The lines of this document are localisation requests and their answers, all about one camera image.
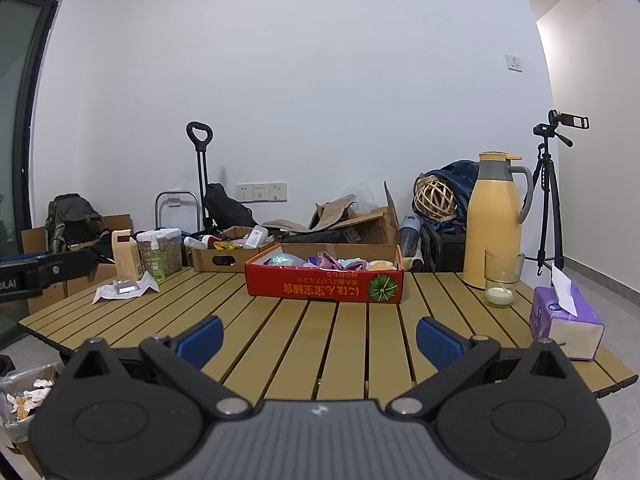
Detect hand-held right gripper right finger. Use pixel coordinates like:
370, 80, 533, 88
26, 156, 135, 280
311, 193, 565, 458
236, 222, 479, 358
391, 317, 576, 417

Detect yellow thermos jug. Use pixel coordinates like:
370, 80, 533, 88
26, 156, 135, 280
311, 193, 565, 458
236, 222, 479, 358
463, 151, 533, 290

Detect black bag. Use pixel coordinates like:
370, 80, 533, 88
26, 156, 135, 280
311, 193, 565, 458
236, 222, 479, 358
204, 183, 258, 231

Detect metal folding stool frame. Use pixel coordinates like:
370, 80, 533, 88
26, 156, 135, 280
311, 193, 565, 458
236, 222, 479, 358
155, 191, 201, 235

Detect beige carton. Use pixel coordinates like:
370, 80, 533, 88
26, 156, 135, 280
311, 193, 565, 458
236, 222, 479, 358
111, 230, 143, 281

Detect trash bin with plastic bag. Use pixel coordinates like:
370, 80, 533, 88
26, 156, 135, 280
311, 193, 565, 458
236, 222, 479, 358
0, 362, 63, 443

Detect large open cardboard box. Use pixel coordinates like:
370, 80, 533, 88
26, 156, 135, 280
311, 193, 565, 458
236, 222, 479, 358
262, 181, 401, 246

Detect green spray bottle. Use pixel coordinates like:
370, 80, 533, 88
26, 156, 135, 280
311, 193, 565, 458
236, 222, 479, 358
148, 236, 166, 282

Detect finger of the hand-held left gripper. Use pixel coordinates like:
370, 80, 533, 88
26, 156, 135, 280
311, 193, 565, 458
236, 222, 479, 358
0, 249, 97, 288

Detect brown cardboard boxes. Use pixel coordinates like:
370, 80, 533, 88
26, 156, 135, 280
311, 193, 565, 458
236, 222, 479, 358
21, 214, 133, 301

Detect blue water bottle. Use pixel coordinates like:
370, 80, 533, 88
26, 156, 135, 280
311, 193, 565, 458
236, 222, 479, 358
398, 215, 422, 258

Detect black phone holder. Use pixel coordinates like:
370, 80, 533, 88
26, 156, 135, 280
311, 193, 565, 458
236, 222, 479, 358
548, 109, 590, 131

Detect dark blue jacket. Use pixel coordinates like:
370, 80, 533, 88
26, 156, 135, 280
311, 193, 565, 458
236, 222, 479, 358
412, 160, 478, 233

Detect white wall socket row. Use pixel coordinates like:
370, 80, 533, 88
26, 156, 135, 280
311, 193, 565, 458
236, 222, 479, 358
235, 182, 289, 204

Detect red cardboard box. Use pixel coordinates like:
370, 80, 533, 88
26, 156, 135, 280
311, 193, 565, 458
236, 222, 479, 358
244, 243, 404, 305

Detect clear food jar white lid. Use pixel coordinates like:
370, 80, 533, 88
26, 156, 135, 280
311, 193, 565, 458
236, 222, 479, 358
136, 231, 151, 275
159, 228, 183, 275

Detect small cardboard box with handle hole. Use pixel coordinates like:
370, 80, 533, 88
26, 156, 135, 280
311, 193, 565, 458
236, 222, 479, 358
192, 240, 276, 273

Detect black clothing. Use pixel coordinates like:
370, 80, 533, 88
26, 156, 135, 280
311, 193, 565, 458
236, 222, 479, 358
90, 230, 116, 264

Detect dark framed glass door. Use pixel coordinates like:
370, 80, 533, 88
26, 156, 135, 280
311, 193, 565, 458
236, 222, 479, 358
0, 0, 66, 351

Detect brown paper bag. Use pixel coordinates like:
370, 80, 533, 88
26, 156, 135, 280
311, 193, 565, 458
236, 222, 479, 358
310, 194, 357, 231

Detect glass cup with candle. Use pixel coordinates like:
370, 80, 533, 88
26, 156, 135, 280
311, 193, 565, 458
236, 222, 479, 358
484, 248, 526, 309

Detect grey backpack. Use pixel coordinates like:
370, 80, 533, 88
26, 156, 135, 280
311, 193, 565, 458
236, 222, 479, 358
45, 193, 108, 253

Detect white paper sheet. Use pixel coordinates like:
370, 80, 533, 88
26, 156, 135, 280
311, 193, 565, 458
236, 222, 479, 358
93, 272, 161, 304

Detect black tripod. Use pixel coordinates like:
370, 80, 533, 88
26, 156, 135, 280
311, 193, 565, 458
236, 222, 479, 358
532, 124, 575, 272

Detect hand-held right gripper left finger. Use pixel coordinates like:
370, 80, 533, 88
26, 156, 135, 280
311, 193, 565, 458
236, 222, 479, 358
65, 316, 253, 417

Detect black trolley handle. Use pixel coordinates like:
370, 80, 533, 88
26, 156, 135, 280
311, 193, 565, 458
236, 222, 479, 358
186, 121, 215, 231

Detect purple tissue pack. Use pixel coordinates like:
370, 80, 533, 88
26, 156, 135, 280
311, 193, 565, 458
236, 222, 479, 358
529, 265, 605, 362

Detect wicker ball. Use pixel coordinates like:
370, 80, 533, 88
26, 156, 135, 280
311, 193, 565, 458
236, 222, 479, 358
415, 175, 459, 219

